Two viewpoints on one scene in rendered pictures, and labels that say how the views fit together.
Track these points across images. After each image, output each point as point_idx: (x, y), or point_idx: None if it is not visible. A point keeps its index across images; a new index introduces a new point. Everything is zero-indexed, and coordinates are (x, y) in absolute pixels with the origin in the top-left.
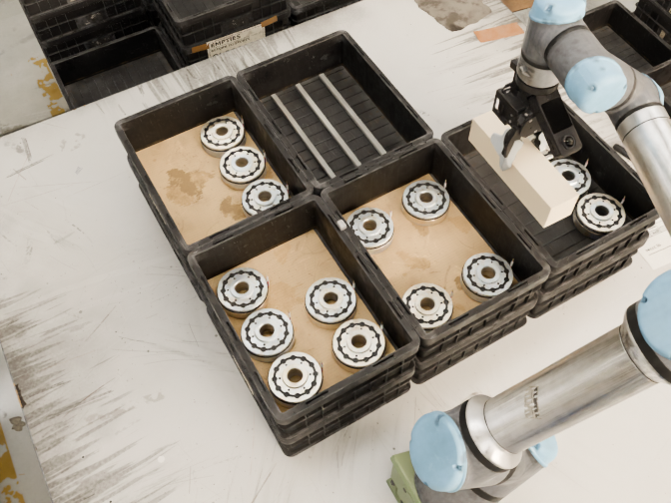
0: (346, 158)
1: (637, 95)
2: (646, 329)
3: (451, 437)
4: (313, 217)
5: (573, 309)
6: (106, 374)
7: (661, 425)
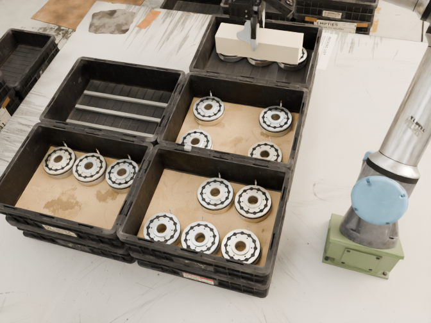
0: (143, 121)
1: None
2: None
3: (387, 183)
4: (161, 160)
5: (313, 112)
6: None
7: None
